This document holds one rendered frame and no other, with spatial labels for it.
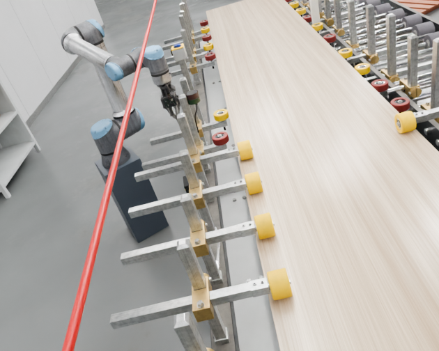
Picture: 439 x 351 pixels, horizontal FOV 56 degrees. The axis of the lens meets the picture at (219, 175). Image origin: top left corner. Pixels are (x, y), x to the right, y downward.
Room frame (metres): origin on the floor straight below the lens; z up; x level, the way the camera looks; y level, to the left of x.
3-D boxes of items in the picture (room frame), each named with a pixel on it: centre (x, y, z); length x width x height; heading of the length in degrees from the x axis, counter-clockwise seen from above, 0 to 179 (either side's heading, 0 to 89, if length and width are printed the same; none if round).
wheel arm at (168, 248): (1.06, 0.15, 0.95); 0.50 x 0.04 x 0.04; 85
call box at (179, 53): (2.35, 0.01, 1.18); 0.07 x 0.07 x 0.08; 85
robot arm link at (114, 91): (2.55, 0.46, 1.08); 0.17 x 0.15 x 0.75; 121
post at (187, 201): (1.09, 0.13, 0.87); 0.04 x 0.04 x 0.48; 85
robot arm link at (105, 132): (2.46, 0.61, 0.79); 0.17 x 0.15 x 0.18; 121
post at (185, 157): (1.34, 0.10, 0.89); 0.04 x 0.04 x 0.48; 85
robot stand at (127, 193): (2.46, 0.62, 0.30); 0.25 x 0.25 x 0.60; 21
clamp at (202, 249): (1.07, 0.13, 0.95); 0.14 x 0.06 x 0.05; 175
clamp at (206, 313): (0.82, 0.15, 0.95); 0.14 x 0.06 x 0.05; 175
